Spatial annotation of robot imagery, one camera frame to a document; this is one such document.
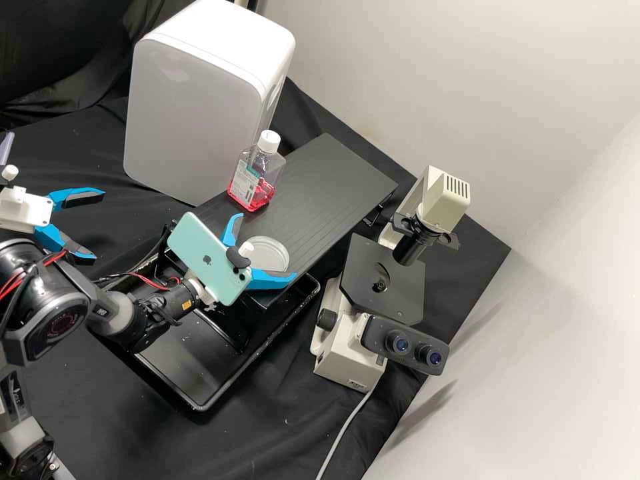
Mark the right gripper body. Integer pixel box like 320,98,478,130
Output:
197,279,221,311

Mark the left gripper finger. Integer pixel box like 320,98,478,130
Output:
33,223,99,262
49,187,105,211

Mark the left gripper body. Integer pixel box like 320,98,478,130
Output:
0,193,55,233

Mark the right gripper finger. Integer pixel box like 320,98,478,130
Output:
247,267,300,295
222,213,246,249

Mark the petri dish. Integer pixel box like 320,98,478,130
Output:
243,235,293,274

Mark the red liquid bottle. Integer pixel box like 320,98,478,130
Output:
227,129,287,213

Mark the black tray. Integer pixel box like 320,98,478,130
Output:
121,272,321,413

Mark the black platform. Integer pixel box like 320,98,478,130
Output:
149,132,400,357

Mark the cream microscope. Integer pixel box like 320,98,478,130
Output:
310,164,474,393

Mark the white box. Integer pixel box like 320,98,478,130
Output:
123,0,297,207

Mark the right wrist camera phone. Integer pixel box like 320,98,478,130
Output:
167,211,261,307

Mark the grey cable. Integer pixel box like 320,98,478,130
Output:
317,385,377,480

